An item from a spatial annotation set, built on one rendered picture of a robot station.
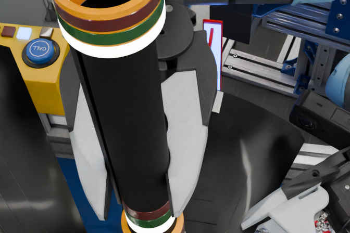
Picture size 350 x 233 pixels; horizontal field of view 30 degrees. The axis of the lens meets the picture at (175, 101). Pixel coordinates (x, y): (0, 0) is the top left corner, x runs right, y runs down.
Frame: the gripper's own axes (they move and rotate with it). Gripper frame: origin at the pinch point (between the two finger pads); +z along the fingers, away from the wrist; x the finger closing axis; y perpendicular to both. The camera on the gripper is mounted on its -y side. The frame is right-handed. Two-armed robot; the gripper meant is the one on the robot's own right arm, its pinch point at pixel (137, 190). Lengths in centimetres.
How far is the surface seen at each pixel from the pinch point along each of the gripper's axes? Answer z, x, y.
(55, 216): -4.1, 7.5, 12.6
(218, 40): -35.5, -6.9, 31.4
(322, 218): -24, -23, 62
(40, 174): -6.5, 8.4, 10.1
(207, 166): -16.4, -4.6, 28.8
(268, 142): -20.3, -11.7, 31.2
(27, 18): -126, 50, 129
